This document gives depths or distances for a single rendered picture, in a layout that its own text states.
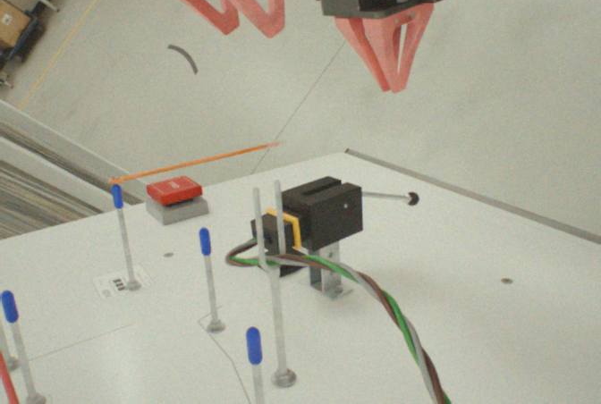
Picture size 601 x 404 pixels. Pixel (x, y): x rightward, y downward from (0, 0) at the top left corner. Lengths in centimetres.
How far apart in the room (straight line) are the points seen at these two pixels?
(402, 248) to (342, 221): 12
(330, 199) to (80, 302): 24
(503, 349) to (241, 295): 22
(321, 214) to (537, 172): 137
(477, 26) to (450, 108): 34
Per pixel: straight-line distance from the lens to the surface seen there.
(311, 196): 49
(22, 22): 782
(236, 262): 42
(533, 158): 184
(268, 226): 47
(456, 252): 60
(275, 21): 41
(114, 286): 59
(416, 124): 216
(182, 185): 71
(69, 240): 71
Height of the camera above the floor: 142
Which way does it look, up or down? 36 degrees down
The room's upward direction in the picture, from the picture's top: 55 degrees counter-clockwise
